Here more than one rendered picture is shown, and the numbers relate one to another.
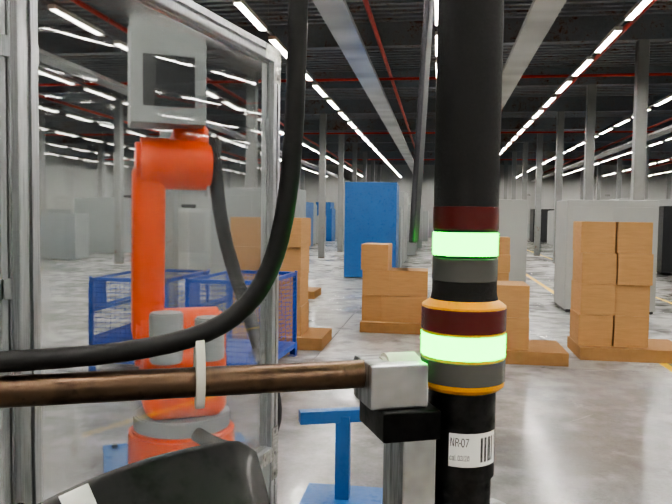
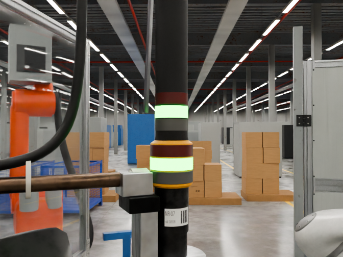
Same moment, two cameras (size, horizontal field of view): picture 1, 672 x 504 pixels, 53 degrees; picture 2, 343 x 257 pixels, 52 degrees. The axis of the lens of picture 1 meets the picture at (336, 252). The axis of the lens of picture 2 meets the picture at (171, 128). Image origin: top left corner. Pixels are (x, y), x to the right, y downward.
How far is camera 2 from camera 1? 0.04 m
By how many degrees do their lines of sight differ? 9
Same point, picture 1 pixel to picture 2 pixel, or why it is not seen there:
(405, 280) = not seen: hidden behind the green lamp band
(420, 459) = (149, 223)
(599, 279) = (254, 160)
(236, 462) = (54, 238)
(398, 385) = (137, 183)
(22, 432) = not seen: outside the picture
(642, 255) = (274, 148)
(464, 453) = (172, 219)
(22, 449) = not seen: outside the picture
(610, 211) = (259, 127)
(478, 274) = (177, 126)
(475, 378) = (177, 179)
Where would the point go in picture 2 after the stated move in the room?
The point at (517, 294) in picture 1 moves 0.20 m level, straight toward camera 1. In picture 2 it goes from (215, 169) to (215, 170)
